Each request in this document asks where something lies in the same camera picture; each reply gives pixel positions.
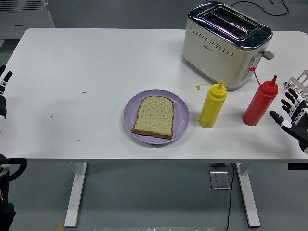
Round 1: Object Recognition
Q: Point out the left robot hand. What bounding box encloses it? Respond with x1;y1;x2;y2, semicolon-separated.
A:
0;64;13;135

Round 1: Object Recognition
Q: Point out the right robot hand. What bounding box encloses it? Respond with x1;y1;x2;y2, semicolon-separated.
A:
269;88;308;154

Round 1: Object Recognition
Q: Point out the red squeeze bottle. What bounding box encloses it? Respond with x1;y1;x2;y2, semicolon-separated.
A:
242;67;279;127

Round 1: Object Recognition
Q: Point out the bread slice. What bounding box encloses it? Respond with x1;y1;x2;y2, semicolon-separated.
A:
131;95;175;140

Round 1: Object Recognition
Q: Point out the black table control panel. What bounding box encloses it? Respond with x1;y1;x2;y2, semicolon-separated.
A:
287;163;308;170

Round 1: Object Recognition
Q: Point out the silver metal toast rack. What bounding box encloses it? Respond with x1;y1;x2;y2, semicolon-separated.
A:
282;69;308;103

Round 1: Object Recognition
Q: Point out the white table leg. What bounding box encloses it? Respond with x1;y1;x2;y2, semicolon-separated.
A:
64;162;88;229
235;163;261;228

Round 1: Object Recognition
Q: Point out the yellow squeeze bottle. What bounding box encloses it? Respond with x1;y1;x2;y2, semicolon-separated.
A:
195;79;228;128

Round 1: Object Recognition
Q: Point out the white floor appliance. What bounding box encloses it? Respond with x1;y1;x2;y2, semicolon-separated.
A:
0;0;55;46

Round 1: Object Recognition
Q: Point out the metal floor socket plate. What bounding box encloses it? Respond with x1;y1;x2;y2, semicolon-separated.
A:
209;170;231;190

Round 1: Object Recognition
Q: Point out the cream and chrome toaster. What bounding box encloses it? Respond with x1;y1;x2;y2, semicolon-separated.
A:
181;1;275;91

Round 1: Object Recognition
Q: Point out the purple plate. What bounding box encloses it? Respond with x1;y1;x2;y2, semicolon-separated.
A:
123;89;190;145

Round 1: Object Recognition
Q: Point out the black cable under table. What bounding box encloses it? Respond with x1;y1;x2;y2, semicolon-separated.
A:
225;163;235;231

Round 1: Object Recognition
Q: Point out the black cable on floor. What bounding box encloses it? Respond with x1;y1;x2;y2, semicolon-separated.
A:
230;0;290;16

